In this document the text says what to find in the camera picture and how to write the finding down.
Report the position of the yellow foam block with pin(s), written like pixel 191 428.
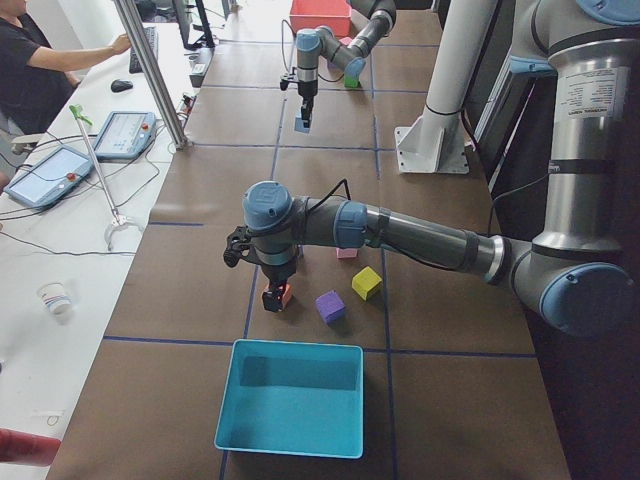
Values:
pixel 366 283

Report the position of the pink foam block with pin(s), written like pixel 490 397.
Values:
pixel 346 253

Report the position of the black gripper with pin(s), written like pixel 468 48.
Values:
pixel 278 272
pixel 305 91

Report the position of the light blue foam block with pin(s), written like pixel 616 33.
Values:
pixel 302 125

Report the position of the teach pendant far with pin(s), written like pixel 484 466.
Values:
pixel 125 135

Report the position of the green foam block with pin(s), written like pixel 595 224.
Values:
pixel 351 82

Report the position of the computer mouse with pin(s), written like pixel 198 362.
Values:
pixel 119 86

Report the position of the teach pendant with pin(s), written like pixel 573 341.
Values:
pixel 51 178
pixel 125 135

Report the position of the reacher grabber tool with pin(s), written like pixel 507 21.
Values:
pixel 119 221

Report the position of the teach pendant near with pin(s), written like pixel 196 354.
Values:
pixel 51 178

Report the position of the seated person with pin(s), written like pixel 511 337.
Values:
pixel 36 79

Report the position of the orange foam block left side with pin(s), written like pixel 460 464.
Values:
pixel 285 291

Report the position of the pink plastic bin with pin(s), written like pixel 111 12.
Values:
pixel 335 14

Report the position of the red cylinder object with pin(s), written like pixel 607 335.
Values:
pixel 28 449

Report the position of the black monitor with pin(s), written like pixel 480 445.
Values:
pixel 194 25

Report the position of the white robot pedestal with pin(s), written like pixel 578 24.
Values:
pixel 434 143

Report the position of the purple foam block left side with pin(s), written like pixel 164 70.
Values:
pixel 330 306

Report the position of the aluminium frame post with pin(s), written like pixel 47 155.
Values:
pixel 132 23

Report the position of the teal plastic bin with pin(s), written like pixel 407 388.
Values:
pixel 293 398

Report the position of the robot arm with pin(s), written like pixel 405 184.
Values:
pixel 313 43
pixel 550 241

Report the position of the paper cup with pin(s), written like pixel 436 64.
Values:
pixel 55 298

